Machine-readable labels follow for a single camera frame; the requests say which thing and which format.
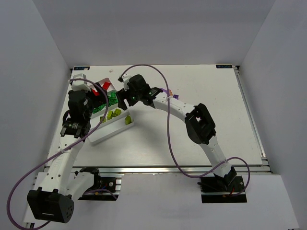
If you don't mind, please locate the red sloped lego brick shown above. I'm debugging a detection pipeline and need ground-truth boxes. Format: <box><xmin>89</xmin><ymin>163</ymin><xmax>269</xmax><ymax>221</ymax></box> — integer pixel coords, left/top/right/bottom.
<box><xmin>103</xmin><ymin>81</ymin><xmax>111</xmax><ymax>90</ymax></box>

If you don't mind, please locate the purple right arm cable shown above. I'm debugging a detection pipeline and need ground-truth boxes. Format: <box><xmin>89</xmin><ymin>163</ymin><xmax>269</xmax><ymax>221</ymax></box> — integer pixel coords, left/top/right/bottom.
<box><xmin>121</xmin><ymin>64</ymin><xmax>251</xmax><ymax>196</ymax></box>

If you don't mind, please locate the blue label sticker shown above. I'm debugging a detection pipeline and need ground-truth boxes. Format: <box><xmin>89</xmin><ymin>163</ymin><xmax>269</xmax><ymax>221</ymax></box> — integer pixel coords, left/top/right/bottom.
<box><xmin>215</xmin><ymin>64</ymin><xmax>233</xmax><ymax>69</ymax></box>
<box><xmin>73</xmin><ymin>66</ymin><xmax>90</xmax><ymax>71</ymax></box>

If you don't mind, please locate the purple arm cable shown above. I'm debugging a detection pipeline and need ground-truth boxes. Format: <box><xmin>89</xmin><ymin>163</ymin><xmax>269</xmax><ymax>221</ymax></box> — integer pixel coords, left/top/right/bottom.
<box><xmin>6</xmin><ymin>78</ymin><xmax>110</xmax><ymax>230</ymax></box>
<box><xmin>121</xmin><ymin>64</ymin><xmax>251</xmax><ymax>196</ymax></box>

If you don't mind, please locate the green long brick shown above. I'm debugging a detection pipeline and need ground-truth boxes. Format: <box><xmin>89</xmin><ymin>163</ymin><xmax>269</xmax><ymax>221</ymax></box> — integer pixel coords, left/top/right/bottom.
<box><xmin>93</xmin><ymin>104</ymin><xmax>106</xmax><ymax>114</ymax></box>

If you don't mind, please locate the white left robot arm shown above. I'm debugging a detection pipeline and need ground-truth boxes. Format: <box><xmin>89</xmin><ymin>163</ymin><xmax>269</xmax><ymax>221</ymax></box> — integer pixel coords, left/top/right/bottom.
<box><xmin>27</xmin><ymin>81</ymin><xmax>108</xmax><ymax>223</ymax></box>

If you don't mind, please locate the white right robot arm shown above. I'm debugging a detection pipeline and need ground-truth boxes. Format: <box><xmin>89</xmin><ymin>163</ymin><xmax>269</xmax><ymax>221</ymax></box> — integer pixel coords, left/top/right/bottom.
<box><xmin>116</xmin><ymin>74</ymin><xmax>237</xmax><ymax>191</ymax></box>

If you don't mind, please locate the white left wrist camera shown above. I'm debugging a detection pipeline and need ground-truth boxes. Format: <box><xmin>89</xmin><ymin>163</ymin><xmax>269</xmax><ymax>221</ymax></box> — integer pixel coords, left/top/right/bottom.
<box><xmin>69</xmin><ymin>73</ymin><xmax>91</xmax><ymax>92</ymax></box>

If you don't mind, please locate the blue label sticker left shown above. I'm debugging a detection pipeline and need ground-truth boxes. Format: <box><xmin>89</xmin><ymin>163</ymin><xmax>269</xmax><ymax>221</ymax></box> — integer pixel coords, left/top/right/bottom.
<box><xmin>73</xmin><ymin>66</ymin><xmax>90</xmax><ymax>71</ymax></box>

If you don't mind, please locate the lime lego brick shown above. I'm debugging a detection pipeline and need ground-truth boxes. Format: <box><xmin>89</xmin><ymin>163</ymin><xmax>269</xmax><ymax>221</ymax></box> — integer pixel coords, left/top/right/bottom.
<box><xmin>124</xmin><ymin>115</ymin><xmax>132</xmax><ymax>125</ymax></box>
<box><xmin>112</xmin><ymin>109</ymin><xmax>121</xmax><ymax>117</ymax></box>

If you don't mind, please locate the blue label sticker right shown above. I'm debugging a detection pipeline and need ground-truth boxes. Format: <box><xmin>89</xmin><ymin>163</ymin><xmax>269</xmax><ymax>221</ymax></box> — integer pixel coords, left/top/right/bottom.
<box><xmin>215</xmin><ymin>64</ymin><xmax>233</xmax><ymax>69</ymax></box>

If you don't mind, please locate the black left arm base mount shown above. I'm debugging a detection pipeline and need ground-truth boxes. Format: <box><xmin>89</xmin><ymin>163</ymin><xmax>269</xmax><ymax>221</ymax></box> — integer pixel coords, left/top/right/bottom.
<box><xmin>74</xmin><ymin>167</ymin><xmax>118</xmax><ymax>201</ymax></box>

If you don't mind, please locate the red rounded lego brick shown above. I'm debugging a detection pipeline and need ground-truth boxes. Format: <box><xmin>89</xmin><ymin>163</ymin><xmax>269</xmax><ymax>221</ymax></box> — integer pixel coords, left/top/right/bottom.
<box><xmin>92</xmin><ymin>89</ymin><xmax>100</xmax><ymax>96</ymax></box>

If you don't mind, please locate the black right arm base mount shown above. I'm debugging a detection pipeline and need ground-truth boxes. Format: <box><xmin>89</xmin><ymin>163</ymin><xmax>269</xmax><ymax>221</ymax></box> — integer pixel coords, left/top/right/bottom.
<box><xmin>197</xmin><ymin>166</ymin><xmax>247</xmax><ymax>204</ymax></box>

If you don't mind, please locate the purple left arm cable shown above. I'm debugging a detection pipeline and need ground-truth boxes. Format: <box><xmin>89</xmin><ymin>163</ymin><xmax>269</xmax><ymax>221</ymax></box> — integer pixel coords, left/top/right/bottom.
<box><xmin>6</xmin><ymin>78</ymin><xmax>110</xmax><ymax>230</ymax></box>

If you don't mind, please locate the white divided sorting tray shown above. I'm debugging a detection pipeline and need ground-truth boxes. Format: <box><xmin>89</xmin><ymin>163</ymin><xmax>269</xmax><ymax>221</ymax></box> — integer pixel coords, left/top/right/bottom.
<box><xmin>88</xmin><ymin>78</ymin><xmax>134</xmax><ymax>145</ymax></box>

